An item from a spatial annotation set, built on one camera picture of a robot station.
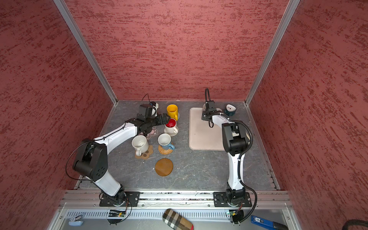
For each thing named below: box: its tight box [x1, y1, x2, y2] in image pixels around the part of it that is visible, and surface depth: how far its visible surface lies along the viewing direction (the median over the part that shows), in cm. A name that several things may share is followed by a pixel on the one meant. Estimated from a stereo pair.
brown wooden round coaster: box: [155, 157, 174, 177], surface depth 87 cm
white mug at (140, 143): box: [131, 135, 150, 157], surface depth 87 cm
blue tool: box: [250, 215, 289, 230], surface depth 67 cm
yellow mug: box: [166, 103, 179, 122], surface depth 105 cm
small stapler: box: [68, 213, 84, 227], surface depth 68 cm
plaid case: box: [161, 208, 195, 230], surface depth 67 cm
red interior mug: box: [164, 117, 179, 134], surface depth 99 cm
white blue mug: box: [157, 133, 176, 151], surface depth 89 cm
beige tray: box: [188, 107, 225, 151], surface depth 102 cm
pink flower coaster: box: [146, 125, 159, 141], surface depth 102 cm
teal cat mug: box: [224, 103, 237, 117], surface depth 112 cm
